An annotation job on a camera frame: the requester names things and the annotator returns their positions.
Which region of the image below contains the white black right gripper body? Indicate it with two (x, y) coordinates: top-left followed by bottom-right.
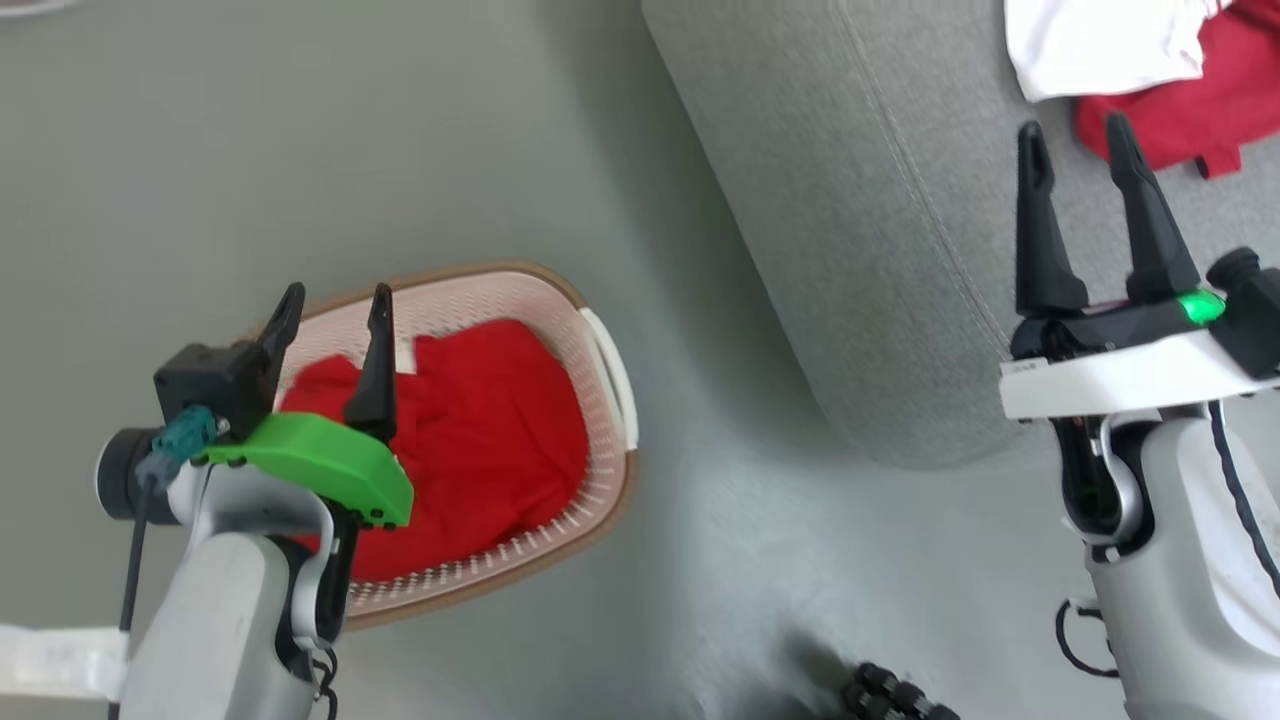
(998, 290), (1280, 421)

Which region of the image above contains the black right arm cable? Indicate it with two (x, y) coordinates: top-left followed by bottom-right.
(1208, 400), (1280, 601)

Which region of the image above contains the red garment white trim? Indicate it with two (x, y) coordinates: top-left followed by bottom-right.
(275, 318), (591, 584)

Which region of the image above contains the black left camera cable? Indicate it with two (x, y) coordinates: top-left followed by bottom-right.
(118, 460), (161, 636)

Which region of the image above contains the teal camera connector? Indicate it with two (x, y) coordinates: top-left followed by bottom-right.
(150, 405), (221, 466)

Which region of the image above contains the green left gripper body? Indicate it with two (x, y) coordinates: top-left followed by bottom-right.
(195, 412), (416, 529)

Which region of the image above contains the grey fabric sofa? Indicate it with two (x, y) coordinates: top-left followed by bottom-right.
(640, 0), (1280, 471)

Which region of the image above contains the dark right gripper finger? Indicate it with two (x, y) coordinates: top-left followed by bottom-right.
(1104, 112), (1202, 301)
(1015, 120), (1091, 319)

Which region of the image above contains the plain red garment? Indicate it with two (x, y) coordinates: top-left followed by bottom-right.
(1075, 0), (1280, 181)

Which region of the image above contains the cream perforated laundry basket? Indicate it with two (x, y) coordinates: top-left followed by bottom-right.
(245, 262), (641, 631)

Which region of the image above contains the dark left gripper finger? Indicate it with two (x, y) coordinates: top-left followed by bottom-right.
(343, 283), (399, 446)
(255, 282), (307, 411)

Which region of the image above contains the black ribbed hose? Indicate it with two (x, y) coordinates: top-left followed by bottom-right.
(840, 660), (961, 720)

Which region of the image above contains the black looped cable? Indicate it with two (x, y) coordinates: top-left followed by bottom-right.
(1055, 598), (1121, 679)

